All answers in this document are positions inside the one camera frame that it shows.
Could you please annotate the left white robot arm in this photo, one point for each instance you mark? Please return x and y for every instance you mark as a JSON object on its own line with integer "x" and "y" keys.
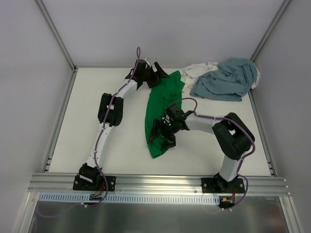
{"x": 90, "y": 176}

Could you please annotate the blue-grey t-shirt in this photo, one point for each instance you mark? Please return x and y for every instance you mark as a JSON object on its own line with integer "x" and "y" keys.
{"x": 230, "y": 82}

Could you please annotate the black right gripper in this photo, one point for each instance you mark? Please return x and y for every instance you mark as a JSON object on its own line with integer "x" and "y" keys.
{"x": 165, "y": 131}

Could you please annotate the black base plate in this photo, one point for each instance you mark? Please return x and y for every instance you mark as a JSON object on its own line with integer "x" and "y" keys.
{"x": 82, "y": 183}
{"x": 216, "y": 185}

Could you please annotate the white slotted cable duct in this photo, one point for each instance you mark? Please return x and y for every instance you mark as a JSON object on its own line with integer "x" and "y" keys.
{"x": 132, "y": 198}

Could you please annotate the aluminium mounting rail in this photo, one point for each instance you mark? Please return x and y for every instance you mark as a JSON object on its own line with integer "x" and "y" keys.
{"x": 158, "y": 184}

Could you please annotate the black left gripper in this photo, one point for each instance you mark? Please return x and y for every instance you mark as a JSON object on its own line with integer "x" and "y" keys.
{"x": 150, "y": 76}

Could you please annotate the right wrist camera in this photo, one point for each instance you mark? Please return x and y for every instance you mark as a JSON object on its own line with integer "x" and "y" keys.
{"x": 174, "y": 111}

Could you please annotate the aluminium frame post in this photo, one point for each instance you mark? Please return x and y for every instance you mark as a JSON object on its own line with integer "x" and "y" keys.
{"x": 277, "y": 17}
{"x": 52, "y": 27}

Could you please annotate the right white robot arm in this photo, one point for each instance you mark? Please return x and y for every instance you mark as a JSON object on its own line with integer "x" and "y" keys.
{"x": 234, "y": 138}

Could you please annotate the white t-shirt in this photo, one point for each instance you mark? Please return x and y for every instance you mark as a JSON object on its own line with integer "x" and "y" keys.
{"x": 190, "y": 74}

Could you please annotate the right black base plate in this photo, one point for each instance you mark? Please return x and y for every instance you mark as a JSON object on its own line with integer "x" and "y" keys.
{"x": 216, "y": 185}

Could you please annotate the right aluminium frame post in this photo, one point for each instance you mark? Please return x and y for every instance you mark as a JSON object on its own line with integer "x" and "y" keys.
{"x": 277, "y": 17}

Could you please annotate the green t-shirt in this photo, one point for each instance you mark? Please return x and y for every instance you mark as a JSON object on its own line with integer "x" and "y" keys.
{"x": 161, "y": 96}

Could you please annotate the left aluminium frame post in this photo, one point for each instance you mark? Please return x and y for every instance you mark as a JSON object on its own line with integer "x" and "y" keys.
{"x": 52, "y": 27}

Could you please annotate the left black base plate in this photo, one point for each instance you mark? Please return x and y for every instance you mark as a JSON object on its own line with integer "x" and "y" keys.
{"x": 82, "y": 183}

